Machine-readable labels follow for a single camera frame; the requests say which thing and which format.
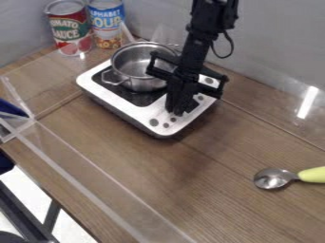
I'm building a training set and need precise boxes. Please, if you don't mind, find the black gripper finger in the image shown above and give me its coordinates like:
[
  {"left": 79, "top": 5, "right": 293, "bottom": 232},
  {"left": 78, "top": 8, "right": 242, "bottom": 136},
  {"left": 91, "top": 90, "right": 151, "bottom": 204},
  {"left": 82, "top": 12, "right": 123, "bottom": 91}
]
[
  {"left": 165, "top": 80, "right": 183, "bottom": 113},
  {"left": 179, "top": 83, "right": 198, "bottom": 114}
]

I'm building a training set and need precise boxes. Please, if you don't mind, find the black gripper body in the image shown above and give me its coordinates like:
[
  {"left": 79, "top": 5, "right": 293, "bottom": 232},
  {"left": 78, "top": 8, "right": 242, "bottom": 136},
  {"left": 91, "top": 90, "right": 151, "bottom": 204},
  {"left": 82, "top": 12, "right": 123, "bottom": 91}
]
[{"left": 146, "top": 31, "right": 229, "bottom": 99}]

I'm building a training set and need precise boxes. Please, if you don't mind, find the silver metal pot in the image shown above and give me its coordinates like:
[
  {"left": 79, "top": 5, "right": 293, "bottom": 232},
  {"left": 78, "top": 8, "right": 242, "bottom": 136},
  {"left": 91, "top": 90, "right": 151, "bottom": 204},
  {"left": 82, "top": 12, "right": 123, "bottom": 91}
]
[{"left": 102, "top": 42, "right": 177, "bottom": 92}]

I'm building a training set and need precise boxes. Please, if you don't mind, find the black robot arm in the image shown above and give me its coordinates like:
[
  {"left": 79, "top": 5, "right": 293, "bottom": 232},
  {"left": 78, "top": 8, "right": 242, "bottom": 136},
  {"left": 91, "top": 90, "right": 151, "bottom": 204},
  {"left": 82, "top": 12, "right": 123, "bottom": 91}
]
[{"left": 146, "top": 0, "right": 238, "bottom": 116}]

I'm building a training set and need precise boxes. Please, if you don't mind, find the white and black stove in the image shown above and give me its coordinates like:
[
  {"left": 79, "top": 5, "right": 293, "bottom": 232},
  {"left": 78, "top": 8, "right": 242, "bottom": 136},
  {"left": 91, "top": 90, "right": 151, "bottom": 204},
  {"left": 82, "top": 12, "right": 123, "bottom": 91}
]
[{"left": 76, "top": 60, "right": 217, "bottom": 138}]

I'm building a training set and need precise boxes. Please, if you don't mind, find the alphabet soup can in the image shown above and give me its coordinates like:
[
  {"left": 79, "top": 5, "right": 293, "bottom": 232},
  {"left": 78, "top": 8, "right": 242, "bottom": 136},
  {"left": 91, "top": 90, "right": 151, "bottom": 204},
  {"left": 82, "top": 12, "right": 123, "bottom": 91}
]
[{"left": 87, "top": 0, "right": 125, "bottom": 49}]

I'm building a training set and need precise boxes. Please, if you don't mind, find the tomato sauce can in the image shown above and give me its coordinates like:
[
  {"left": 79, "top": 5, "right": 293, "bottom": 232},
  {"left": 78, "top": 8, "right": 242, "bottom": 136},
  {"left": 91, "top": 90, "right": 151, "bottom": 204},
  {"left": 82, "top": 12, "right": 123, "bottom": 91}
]
[{"left": 44, "top": 0, "right": 91, "bottom": 56}]

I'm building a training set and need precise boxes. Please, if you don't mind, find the blue cloth object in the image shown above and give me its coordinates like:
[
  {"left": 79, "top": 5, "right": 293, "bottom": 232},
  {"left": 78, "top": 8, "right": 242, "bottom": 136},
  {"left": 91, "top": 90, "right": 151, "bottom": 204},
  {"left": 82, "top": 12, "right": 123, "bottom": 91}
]
[{"left": 0, "top": 98, "right": 31, "bottom": 176}]

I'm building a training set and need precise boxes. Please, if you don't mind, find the clear acrylic barrier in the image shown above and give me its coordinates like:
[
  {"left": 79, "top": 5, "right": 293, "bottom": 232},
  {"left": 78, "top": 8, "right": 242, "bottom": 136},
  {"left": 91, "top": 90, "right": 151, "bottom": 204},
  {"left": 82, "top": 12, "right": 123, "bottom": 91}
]
[{"left": 0, "top": 76, "right": 197, "bottom": 243}]

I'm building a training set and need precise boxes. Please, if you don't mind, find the spoon with yellow handle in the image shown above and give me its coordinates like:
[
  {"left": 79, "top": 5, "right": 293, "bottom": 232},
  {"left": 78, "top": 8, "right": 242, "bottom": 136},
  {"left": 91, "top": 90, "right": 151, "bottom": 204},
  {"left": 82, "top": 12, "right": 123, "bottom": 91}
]
[{"left": 253, "top": 166, "right": 325, "bottom": 190}]

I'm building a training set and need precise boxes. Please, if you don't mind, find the black metal table frame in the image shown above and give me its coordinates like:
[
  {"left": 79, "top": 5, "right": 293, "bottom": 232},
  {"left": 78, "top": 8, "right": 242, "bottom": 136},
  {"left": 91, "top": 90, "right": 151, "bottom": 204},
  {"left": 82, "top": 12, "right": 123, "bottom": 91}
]
[{"left": 0, "top": 181, "right": 62, "bottom": 243}]

